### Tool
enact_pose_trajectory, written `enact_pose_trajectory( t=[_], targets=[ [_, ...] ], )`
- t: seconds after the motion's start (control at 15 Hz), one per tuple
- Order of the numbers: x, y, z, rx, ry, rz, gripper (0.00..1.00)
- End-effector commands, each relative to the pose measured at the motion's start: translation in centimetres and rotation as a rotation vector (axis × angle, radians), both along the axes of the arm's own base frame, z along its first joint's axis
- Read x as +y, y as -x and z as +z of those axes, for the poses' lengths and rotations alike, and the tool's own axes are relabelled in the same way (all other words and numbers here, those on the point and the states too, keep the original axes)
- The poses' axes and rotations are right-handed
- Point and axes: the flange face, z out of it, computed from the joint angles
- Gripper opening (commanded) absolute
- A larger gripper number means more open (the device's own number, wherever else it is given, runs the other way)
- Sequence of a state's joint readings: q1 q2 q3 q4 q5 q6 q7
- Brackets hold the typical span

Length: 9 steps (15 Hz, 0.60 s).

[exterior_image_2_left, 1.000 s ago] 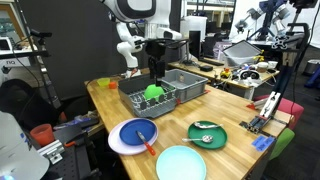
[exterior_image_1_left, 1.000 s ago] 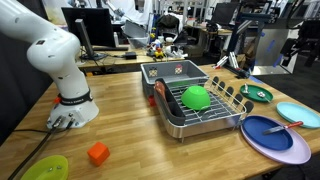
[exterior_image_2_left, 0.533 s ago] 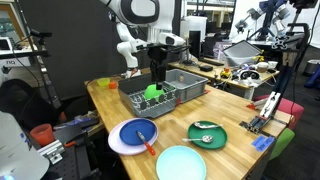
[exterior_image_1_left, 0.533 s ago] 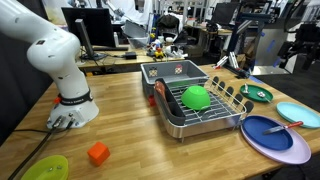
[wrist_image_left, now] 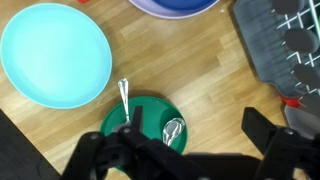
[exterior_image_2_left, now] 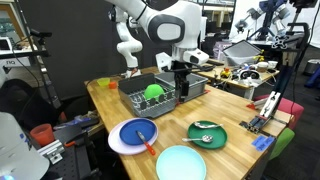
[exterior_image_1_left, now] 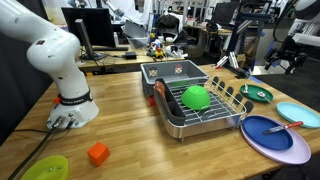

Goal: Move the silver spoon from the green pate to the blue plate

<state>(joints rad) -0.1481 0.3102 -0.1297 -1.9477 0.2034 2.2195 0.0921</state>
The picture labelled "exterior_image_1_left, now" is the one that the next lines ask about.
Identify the large lavender plate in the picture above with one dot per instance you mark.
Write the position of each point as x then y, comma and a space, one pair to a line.
296, 153

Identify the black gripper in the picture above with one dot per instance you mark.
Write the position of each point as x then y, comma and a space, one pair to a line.
288, 48

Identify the metal dish rack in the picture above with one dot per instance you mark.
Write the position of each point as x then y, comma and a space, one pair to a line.
200, 121

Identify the green plastic bowl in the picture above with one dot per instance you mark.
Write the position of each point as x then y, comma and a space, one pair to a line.
196, 97

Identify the blue plate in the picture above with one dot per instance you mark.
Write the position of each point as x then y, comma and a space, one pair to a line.
263, 133

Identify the grey plastic bin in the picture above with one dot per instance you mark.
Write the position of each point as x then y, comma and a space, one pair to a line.
166, 70

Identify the white black headset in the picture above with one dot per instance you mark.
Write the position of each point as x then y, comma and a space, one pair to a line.
175, 50

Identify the grey tilted container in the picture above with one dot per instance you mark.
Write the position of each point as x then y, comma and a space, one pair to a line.
135, 33

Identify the black aluminium camera stand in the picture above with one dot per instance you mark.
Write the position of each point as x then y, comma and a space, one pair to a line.
235, 36

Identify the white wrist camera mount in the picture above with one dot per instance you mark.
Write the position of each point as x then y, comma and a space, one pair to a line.
306, 40

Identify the blue tape patch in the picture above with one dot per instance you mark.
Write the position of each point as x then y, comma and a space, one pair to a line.
255, 79

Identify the silver measuring spoon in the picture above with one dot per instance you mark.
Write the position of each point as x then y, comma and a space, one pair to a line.
246, 89

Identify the wooden desk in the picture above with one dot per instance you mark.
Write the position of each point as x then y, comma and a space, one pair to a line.
113, 61

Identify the dark green plate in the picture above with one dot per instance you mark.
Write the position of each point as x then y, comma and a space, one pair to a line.
253, 96

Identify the black backpack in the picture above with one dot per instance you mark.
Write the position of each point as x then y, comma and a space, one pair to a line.
168, 25

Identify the small red block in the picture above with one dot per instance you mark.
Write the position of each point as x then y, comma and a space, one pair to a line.
152, 100

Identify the light cyan plate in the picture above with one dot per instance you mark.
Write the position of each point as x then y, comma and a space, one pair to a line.
296, 115

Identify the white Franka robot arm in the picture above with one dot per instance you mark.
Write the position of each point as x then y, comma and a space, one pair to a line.
50, 50

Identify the yellow green bowl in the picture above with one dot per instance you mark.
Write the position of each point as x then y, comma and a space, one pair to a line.
43, 170

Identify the black power adapter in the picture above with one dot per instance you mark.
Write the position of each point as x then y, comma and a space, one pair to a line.
130, 55

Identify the dark flat screen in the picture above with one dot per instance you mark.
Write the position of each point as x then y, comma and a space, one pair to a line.
225, 13

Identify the orange cube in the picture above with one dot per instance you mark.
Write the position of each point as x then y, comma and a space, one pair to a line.
98, 154

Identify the black computer monitor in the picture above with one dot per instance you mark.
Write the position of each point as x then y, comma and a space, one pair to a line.
96, 26

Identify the yellow rubber duck toy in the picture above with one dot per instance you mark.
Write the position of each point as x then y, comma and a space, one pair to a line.
159, 54

